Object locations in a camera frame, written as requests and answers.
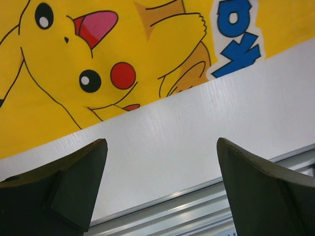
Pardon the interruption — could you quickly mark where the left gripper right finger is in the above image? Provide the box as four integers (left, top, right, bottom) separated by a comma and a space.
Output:
217, 138, 315, 236

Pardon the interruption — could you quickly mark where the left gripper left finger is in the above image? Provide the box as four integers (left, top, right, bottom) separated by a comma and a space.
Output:
0, 139, 108, 233

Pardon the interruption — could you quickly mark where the yellow Pikachu placemat cloth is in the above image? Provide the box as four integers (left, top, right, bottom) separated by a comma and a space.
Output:
0, 0, 315, 158

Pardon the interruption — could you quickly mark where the aluminium front rail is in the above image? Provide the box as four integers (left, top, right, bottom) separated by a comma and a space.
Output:
87, 145, 315, 236

